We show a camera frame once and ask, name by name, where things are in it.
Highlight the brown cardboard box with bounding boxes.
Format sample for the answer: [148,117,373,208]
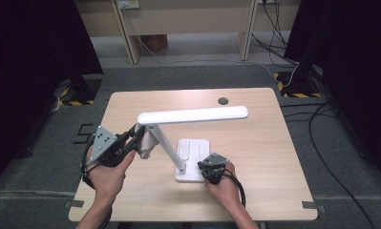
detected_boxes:
[139,33,169,52]

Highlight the white desk lamp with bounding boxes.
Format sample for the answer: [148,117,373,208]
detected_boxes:
[137,105,249,184]

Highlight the black cable bundle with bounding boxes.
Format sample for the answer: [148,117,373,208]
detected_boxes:
[250,0,300,66]

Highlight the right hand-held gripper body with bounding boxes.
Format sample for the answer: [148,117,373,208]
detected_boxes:
[197,152,231,186]

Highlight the person's right hand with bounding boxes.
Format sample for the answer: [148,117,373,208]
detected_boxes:
[204,161,243,210]

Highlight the thin black floor cable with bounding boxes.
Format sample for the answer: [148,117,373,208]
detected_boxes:
[280,101,334,123]

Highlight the white floor cable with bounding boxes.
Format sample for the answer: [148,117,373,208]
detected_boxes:
[122,8,301,84]

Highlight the long black floor cable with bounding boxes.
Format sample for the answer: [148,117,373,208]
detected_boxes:
[307,101,378,229]

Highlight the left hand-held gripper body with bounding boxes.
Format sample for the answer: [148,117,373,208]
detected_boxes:
[86,125,130,169]

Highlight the beige office desk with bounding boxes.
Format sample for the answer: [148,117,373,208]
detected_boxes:
[74,0,259,66]

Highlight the stand base with hazard tape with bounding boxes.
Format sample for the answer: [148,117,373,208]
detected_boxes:
[53,74,103,108]
[273,70,324,99]

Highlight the person's left hand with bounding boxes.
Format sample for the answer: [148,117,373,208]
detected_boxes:
[84,147,138,205]

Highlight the white cloth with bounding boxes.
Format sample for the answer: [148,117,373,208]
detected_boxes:
[134,125,157,160]

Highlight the right hand-held gripper cable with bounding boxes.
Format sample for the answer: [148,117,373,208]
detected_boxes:
[222,168,247,208]

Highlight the white power socket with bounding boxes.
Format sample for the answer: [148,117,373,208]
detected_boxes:
[116,0,140,10]

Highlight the black curtain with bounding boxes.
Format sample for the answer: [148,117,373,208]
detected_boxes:
[284,0,381,179]
[0,0,104,192]

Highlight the grey tape piece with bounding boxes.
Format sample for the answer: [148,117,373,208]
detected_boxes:
[302,200,327,214]
[64,199,85,209]

